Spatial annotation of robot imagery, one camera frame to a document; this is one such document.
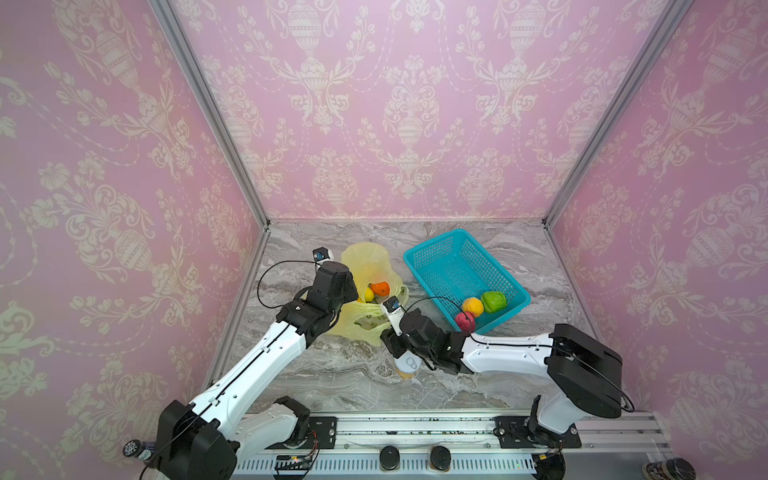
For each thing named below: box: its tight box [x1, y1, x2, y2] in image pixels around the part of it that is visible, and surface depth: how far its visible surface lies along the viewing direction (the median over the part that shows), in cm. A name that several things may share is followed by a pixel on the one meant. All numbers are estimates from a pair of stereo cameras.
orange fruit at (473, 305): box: [462, 297, 484, 318], surface depth 93 cm
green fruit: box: [482, 291, 508, 313], surface depth 94 cm
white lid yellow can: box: [394, 350, 423, 380], surface depth 81 cm
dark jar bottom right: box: [642, 457, 697, 480], surface depth 64 cm
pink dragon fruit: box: [455, 311, 476, 333], surface depth 89 cm
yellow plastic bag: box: [328, 242, 409, 346], surface depth 88 cm
